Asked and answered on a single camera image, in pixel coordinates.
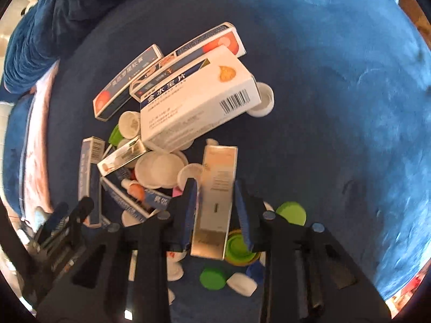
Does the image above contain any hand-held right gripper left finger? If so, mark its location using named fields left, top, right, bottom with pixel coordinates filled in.
left=35, top=178, right=201, bottom=323

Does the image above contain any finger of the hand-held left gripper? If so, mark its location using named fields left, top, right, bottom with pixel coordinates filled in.
left=35, top=202, right=69, bottom=239
left=65, top=196, right=95, bottom=229

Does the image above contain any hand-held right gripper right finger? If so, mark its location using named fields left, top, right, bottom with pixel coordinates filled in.
left=234, top=179, right=393, bottom=323

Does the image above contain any narrow gold medicine box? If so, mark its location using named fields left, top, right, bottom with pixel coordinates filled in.
left=190, top=145, right=238, bottom=260

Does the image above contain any green bottle cap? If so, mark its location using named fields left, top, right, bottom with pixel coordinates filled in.
left=225, top=228, right=258, bottom=266
left=108, top=124, right=122, bottom=146
left=199, top=267, right=227, bottom=290
left=275, top=201, right=308, bottom=227

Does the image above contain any pile of white bottle caps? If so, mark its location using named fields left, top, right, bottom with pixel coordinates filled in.
left=116, top=82, right=275, bottom=305

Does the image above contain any dark blue bottle cap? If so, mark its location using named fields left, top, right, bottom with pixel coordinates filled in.
left=245, top=260, right=267, bottom=285

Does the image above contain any orange bottle cap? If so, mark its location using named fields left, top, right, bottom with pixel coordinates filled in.
left=129, top=182, right=146, bottom=200

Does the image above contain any pink white printed cloth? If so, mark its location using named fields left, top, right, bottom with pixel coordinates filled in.
left=22, top=59, right=63, bottom=219

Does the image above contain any blue pillow with white piping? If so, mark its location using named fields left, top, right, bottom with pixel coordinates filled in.
left=0, top=92, right=34, bottom=216

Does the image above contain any white carton with orange drop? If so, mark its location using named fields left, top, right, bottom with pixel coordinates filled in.
left=139, top=45, right=262, bottom=153

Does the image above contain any pile of blue orange cartons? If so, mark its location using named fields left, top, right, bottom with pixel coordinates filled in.
left=78, top=22, right=247, bottom=227

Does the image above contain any dark blue velvet duvet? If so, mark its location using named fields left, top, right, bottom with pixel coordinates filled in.
left=2, top=0, right=169, bottom=95

